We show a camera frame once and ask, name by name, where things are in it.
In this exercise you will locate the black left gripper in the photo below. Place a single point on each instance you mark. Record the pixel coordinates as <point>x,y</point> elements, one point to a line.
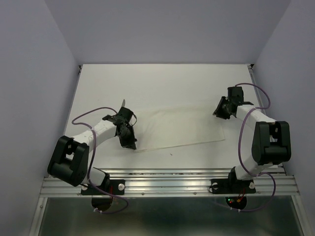
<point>130,143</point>

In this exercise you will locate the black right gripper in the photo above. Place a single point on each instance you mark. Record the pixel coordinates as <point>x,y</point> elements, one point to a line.
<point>218,112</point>

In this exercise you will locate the white cloth napkin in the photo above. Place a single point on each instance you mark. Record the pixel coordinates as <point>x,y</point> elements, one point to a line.
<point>177,126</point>

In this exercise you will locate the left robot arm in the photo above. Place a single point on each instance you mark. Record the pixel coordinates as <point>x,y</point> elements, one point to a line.
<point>70,160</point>

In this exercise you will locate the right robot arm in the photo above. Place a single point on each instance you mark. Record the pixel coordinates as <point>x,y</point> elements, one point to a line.
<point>247,169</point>

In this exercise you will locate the aluminium front rail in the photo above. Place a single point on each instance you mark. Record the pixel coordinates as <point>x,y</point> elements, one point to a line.
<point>144,183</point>

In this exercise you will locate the aluminium rail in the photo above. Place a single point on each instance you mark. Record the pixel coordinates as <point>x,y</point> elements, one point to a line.
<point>271,143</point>
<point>144,183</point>

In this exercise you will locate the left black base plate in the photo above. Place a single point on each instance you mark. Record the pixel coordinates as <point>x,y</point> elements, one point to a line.
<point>113,186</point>

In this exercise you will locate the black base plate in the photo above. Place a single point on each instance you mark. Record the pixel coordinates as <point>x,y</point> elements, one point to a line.
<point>225,186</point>
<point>113,186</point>

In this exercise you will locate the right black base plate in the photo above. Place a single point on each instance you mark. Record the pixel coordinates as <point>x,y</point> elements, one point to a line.
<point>225,186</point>

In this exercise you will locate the aluminium right side rail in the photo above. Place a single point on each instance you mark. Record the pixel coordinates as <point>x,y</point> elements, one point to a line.
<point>271,143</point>

